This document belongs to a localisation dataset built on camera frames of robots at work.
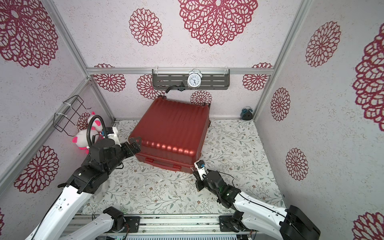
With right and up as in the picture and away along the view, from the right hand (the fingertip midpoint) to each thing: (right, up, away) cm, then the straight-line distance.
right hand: (192, 172), depth 80 cm
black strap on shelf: (-7, +49, +12) cm, 51 cm away
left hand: (-27, +17, -11) cm, 34 cm away
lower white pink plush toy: (-62, +17, +3) cm, 65 cm away
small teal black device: (+43, +36, +37) cm, 67 cm away
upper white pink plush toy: (-60, +26, +12) cm, 66 cm away
